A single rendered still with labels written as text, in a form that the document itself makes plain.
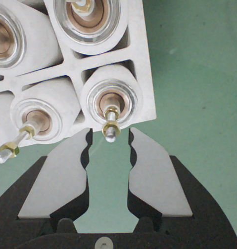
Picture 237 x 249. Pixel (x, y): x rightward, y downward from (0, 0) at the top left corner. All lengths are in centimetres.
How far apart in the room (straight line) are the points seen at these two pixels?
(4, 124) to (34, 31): 16
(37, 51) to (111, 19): 10
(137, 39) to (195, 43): 26
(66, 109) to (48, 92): 4
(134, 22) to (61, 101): 17
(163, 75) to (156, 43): 9
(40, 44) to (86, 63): 8
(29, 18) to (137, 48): 16
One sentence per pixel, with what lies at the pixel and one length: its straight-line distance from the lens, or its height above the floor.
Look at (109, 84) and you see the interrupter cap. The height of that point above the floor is 25.
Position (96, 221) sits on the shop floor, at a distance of 95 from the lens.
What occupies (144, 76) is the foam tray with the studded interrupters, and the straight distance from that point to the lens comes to 29.
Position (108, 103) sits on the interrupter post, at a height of 27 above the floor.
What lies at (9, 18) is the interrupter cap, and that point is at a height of 25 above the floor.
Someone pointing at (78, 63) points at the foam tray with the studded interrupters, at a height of 18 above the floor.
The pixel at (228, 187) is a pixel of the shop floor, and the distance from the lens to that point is 92.
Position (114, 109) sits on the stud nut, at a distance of 18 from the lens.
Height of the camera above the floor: 46
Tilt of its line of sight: 62 degrees down
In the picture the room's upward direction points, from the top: 177 degrees clockwise
